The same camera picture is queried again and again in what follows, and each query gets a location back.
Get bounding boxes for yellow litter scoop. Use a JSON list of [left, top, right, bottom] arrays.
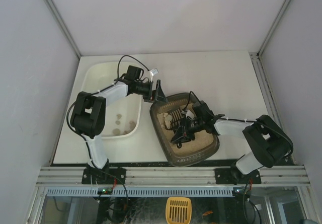
[[166, 196, 192, 224]]

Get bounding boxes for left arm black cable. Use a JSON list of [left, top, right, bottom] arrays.
[[117, 55, 151, 81]]

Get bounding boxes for black litter scoop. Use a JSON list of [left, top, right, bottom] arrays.
[[165, 107, 184, 148]]

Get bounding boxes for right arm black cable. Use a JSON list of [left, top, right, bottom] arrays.
[[185, 91, 202, 111]]

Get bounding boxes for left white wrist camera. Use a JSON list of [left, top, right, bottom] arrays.
[[149, 68, 158, 82]]

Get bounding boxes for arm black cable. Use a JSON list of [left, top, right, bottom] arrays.
[[185, 91, 202, 111], [117, 55, 151, 81]]

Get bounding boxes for grey slotted cable duct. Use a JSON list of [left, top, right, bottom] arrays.
[[46, 187, 234, 197]]

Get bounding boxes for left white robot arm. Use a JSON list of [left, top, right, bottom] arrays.
[[66, 65, 168, 170]]

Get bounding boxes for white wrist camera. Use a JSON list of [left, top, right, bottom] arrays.
[[182, 109, 195, 119], [149, 68, 158, 82]]

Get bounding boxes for litter clump in scoop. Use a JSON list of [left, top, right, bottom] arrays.
[[164, 112, 172, 129]]

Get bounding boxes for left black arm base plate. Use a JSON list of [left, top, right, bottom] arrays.
[[81, 166, 126, 185]]

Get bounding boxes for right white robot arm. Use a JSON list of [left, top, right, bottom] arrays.
[[171, 101, 294, 178]]

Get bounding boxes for aluminium front rail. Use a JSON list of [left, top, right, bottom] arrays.
[[36, 166, 310, 187]]

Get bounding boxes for dark brown litter box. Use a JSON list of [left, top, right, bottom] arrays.
[[149, 93, 220, 167]]

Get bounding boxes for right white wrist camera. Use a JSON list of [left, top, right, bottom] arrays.
[[182, 109, 195, 119]]

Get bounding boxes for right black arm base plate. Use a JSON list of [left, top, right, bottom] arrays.
[[214, 168, 262, 185]]

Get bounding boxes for white plastic tray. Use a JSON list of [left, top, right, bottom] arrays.
[[82, 61, 142, 139]]

